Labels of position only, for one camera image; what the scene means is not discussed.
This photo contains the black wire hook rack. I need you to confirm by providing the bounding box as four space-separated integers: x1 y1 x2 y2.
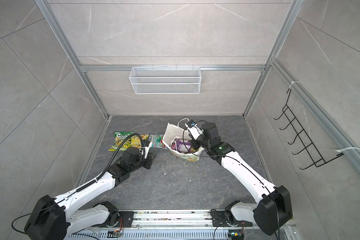
274 89 344 170

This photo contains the teal snack packet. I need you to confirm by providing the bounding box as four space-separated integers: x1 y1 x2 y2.
152 134 167 149

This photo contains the green Fox's candy bag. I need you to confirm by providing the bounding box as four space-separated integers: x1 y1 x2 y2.
109 132 133 152

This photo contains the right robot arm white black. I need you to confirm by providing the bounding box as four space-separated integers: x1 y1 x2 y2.
185 120 293 236

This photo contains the white floral paper bag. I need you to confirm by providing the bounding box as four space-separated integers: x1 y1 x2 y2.
162 118 204 162

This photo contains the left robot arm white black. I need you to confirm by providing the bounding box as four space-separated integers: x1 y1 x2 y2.
21 133 156 240

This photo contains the white wire mesh basket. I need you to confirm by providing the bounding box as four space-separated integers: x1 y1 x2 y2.
129 67 202 95

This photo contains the purple snack packet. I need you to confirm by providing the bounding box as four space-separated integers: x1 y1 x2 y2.
171 138 195 154

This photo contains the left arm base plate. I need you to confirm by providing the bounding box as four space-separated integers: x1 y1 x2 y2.
94 211 135 228

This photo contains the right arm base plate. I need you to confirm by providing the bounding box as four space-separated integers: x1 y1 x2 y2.
210 209 253 227

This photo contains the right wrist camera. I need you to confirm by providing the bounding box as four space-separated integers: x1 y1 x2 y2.
185 120 203 140

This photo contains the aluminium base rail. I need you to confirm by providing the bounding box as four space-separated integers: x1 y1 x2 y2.
66 209 301 240

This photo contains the yellow snack bag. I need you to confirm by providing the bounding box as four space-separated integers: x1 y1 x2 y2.
130 134 149 148

